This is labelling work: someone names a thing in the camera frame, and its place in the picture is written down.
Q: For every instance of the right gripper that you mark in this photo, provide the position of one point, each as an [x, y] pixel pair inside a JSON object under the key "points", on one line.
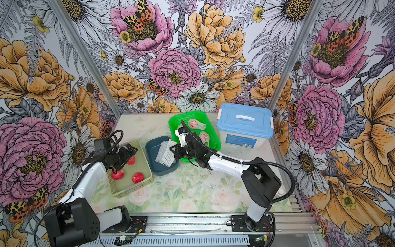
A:
{"points": [[177, 153]]}

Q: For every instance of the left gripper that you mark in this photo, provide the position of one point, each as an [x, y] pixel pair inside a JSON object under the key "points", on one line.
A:
{"points": [[126, 157]]}

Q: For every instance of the bare red apple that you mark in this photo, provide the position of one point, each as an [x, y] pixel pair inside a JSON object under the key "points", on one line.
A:
{"points": [[138, 177], [131, 161], [117, 174]]}

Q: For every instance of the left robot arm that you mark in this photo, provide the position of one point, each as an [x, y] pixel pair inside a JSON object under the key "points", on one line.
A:
{"points": [[72, 222]]}

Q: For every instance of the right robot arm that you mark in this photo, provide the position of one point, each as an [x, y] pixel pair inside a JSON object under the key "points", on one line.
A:
{"points": [[261, 183]]}

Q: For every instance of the dark teal plastic tub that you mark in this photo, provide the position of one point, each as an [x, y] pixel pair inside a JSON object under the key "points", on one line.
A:
{"points": [[152, 149]]}

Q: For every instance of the bright green plastic basket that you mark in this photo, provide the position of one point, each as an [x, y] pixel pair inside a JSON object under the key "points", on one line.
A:
{"points": [[182, 119]]}

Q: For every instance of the pale green perforated basket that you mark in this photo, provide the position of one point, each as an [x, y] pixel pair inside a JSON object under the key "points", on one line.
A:
{"points": [[123, 187]]}

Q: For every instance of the blue lidded storage box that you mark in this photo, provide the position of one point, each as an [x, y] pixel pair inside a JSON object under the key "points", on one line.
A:
{"points": [[244, 126]]}

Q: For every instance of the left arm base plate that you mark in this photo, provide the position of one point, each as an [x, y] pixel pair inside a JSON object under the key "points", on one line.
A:
{"points": [[137, 224]]}

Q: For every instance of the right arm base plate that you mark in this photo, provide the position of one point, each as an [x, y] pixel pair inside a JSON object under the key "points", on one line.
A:
{"points": [[238, 224]]}

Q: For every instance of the aluminium front rail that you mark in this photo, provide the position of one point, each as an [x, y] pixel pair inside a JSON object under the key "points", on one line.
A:
{"points": [[214, 230]]}

